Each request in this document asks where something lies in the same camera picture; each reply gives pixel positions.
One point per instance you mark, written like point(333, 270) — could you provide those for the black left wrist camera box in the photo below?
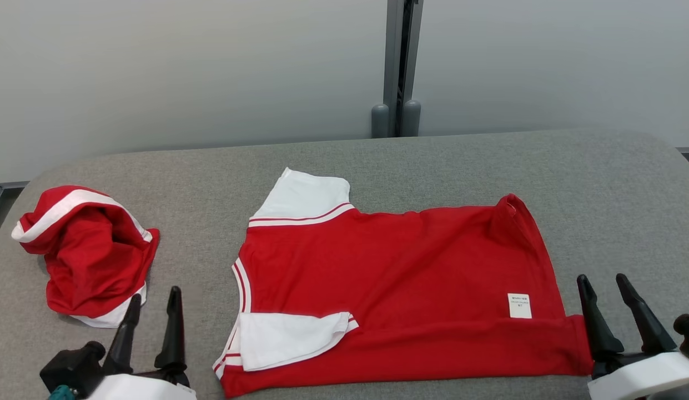
point(72, 366)

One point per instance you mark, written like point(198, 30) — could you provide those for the grey cylindrical post cap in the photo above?
point(380, 122)
point(411, 119)

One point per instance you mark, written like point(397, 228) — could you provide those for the red jersey with white sleeves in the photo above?
point(405, 278)

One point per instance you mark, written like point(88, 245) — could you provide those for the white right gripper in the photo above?
point(644, 378)

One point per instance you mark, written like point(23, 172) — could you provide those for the grey partition post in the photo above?
point(402, 55)

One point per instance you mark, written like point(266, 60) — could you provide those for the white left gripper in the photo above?
point(139, 389)

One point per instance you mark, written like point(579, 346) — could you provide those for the red shorts with white stripe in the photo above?
point(94, 261)

